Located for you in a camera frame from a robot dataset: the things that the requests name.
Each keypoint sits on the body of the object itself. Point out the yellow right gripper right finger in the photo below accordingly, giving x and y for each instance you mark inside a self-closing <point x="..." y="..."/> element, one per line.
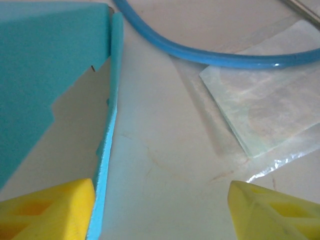
<point x="275" y="215"/>

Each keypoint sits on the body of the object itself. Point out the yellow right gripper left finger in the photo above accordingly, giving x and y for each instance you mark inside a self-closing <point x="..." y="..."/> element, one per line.
<point x="55" y="215"/>

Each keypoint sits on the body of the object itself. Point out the white and blue paper box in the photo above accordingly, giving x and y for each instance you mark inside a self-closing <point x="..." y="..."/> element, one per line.
<point x="37" y="62"/>

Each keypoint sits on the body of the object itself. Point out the clear plastic packet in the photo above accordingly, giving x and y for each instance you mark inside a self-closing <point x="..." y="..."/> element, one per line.
<point x="262" y="112"/>

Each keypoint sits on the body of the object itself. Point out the blue tube stethoscope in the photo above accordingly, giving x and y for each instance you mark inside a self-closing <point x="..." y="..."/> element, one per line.
<point x="200" y="57"/>

